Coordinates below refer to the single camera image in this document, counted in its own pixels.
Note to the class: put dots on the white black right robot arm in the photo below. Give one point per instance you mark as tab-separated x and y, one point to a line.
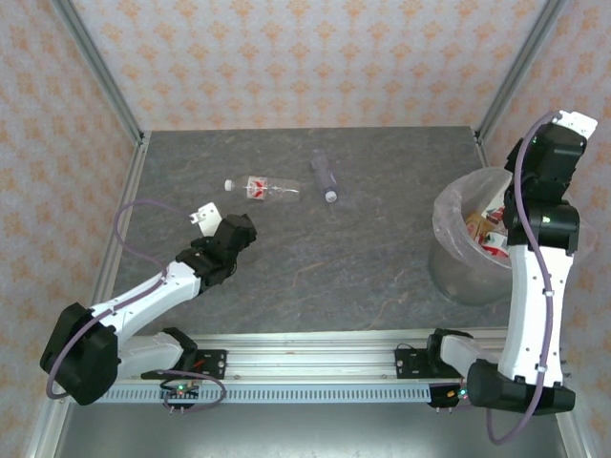
534	310

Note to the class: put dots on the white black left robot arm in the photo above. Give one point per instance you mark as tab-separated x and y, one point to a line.
143	296

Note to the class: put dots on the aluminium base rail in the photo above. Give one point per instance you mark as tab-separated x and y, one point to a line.
310	358

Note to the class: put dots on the small circuit board with LEDs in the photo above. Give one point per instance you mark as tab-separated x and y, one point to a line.
180	389
458	393

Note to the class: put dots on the aluminium frame post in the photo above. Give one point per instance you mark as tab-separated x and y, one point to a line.
107	81
518	71

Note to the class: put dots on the grey metal base panel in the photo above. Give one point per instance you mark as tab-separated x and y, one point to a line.
310	434

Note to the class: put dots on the water bottle with red label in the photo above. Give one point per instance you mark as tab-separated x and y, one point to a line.
494	243

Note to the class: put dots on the grey round waste bin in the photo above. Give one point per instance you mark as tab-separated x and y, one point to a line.
458	281

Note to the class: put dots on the purple tinted plastic bottle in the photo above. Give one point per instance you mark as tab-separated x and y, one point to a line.
323	172

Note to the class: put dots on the clear plastic bin liner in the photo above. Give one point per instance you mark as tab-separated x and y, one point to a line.
446	210

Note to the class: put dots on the clear bottle with white cap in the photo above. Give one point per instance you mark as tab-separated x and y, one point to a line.
258	187

